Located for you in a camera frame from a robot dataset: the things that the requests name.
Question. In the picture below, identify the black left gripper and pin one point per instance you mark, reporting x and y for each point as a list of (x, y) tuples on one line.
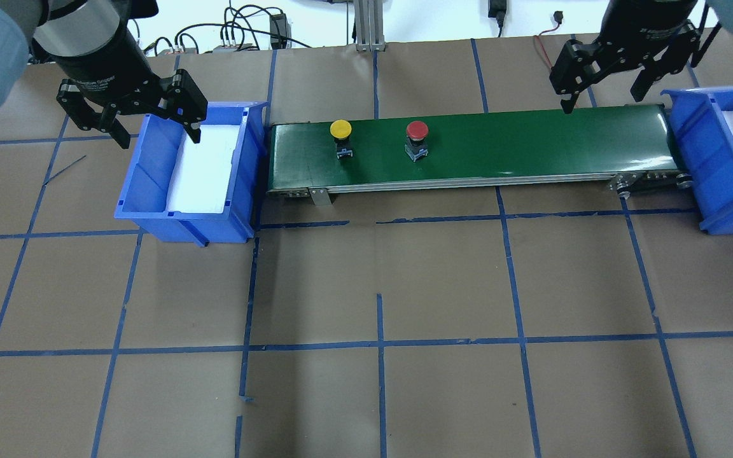
[(112, 62)]

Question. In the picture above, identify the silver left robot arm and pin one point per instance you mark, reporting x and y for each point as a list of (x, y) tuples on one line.
[(60, 28)]

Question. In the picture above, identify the red push button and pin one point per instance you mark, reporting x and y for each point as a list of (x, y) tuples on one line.
[(416, 146)]

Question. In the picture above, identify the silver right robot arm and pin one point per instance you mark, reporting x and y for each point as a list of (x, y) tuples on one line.
[(717, 16)]

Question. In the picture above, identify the aluminium frame post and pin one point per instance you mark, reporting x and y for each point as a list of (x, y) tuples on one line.
[(369, 26)]

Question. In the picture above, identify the blue bin left side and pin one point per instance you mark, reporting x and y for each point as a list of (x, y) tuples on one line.
[(197, 192)]

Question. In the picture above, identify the black power adapter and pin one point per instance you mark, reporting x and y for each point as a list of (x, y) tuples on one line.
[(279, 31)]

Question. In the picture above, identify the green conveyor belt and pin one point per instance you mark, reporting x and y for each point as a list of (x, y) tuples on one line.
[(631, 148)]

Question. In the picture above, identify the blue bin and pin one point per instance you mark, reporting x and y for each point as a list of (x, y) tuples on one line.
[(702, 122), (197, 192)]

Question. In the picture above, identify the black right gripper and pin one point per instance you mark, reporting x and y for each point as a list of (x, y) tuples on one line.
[(643, 24)]

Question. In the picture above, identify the blue bin right side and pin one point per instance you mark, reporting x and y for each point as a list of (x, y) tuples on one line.
[(702, 122)]

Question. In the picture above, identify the yellow push button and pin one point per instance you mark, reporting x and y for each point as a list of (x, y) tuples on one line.
[(341, 131)]

